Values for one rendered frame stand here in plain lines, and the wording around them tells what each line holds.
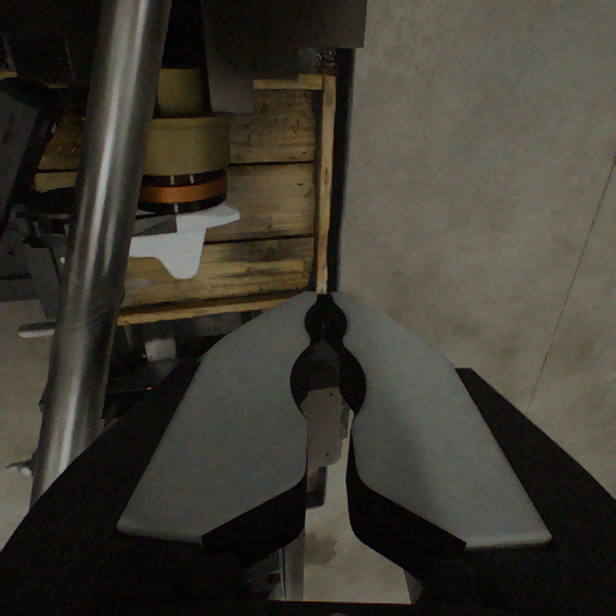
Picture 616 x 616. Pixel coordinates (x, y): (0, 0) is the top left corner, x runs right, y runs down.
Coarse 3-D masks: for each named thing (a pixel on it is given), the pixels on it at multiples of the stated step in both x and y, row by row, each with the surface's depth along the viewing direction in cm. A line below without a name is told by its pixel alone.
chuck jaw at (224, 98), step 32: (224, 0) 25; (256, 0) 26; (288, 0) 26; (320, 0) 26; (352, 0) 26; (224, 32) 26; (256, 32) 26; (288, 32) 27; (320, 32) 27; (352, 32) 27; (224, 64) 27; (256, 64) 27; (288, 64) 28; (224, 96) 28
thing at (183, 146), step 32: (160, 96) 26; (192, 96) 27; (160, 128) 26; (192, 128) 27; (224, 128) 29; (160, 160) 27; (192, 160) 28; (224, 160) 30; (160, 192) 29; (192, 192) 29; (224, 192) 32
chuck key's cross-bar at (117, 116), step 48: (144, 0) 8; (96, 48) 8; (144, 48) 8; (96, 96) 8; (144, 96) 8; (96, 144) 8; (144, 144) 9; (96, 192) 8; (96, 240) 8; (96, 288) 9; (96, 336) 9; (48, 384) 9; (96, 384) 9; (48, 432) 9; (96, 432) 10; (48, 480) 9
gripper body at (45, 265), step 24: (48, 192) 32; (72, 192) 32; (24, 216) 28; (48, 216) 28; (0, 240) 30; (24, 240) 29; (48, 240) 29; (0, 264) 31; (24, 264) 31; (48, 264) 29; (0, 288) 31; (24, 288) 31; (48, 288) 30; (48, 312) 31
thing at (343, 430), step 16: (320, 352) 68; (112, 368) 63; (128, 368) 63; (144, 368) 64; (160, 368) 64; (320, 368) 66; (336, 368) 67; (112, 384) 61; (128, 384) 61; (144, 384) 61; (112, 400) 60; (320, 464) 82
